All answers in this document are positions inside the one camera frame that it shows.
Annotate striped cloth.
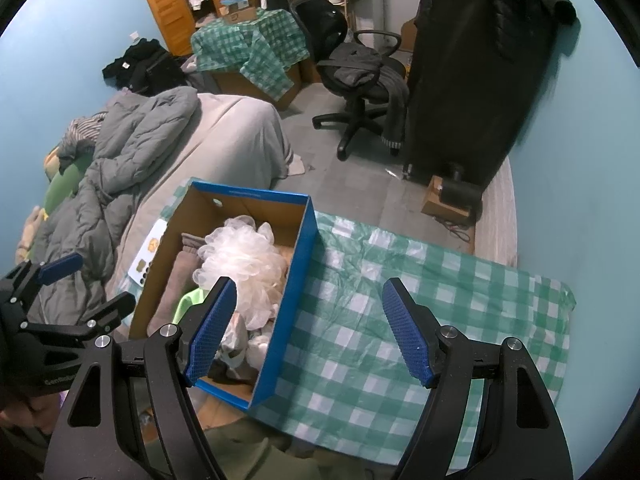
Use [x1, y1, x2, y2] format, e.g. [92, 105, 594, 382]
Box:
[62, 112, 108, 147]

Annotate black clothes pile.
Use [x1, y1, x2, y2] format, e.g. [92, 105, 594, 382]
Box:
[102, 37, 188, 96]

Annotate light green cloth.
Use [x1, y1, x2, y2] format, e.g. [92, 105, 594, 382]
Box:
[172, 287, 206, 326]

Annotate white sticker card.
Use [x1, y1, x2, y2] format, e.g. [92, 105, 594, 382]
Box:
[127, 219, 168, 286]

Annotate black cylindrical appliance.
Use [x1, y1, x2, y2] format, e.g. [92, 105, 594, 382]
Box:
[442, 162, 483, 218]

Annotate bed with beige sheet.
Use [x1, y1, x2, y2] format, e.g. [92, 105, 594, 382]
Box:
[120, 91, 296, 261]

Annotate blue cardboard box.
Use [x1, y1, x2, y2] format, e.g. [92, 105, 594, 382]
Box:
[129, 177, 318, 413]

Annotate black office chair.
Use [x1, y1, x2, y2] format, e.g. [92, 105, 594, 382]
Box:
[290, 0, 408, 161]

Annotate red cable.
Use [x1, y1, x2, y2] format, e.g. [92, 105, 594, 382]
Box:
[445, 217, 476, 244]

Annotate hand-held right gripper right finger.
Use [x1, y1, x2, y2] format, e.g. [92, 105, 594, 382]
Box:
[382, 277, 573, 480]

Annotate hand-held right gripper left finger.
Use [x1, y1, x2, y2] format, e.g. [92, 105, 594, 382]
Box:
[45, 276, 238, 480]

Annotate dark clothing on chair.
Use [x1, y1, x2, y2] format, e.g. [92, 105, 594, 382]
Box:
[330, 42, 408, 156]

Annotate olive trousers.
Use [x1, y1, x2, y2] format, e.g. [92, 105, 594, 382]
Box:
[145, 417, 321, 480]

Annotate beige ribbed mat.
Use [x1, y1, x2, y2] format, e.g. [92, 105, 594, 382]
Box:
[472, 155, 519, 267]

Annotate beige plush toy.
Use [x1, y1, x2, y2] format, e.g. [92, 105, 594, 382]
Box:
[15, 205, 48, 262]

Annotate green checkered tablecloth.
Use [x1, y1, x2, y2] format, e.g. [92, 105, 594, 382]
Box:
[117, 182, 576, 476]

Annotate large brown cardboard box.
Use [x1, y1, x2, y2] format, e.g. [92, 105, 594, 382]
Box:
[210, 60, 321, 111]

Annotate white mesh bath pouf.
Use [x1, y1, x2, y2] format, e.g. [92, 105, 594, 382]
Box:
[192, 215, 291, 328]

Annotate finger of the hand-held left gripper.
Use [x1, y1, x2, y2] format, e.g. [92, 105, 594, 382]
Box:
[25, 291, 137, 339]
[0, 252, 85, 306]

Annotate small open cardboard box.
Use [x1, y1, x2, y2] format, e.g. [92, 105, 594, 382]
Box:
[215, 0, 257, 23]

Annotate small brown cardboard box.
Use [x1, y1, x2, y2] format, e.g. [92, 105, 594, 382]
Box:
[421, 175, 473, 221]

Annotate black fabric wardrobe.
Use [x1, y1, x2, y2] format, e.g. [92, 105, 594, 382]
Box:
[402, 0, 558, 191]

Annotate green plush pillow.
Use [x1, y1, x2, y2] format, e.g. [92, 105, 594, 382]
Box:
[42, 147, 96, 221]

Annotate green checkered cloth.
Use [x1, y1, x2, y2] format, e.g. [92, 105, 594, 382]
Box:
[191, 8, 311, 101]

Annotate beige folded towel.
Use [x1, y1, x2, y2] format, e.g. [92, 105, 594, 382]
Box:
[147, 232, 206, 338]

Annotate grey quilted blanket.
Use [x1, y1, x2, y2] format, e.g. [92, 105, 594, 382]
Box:
[25, 86, 201, 326]

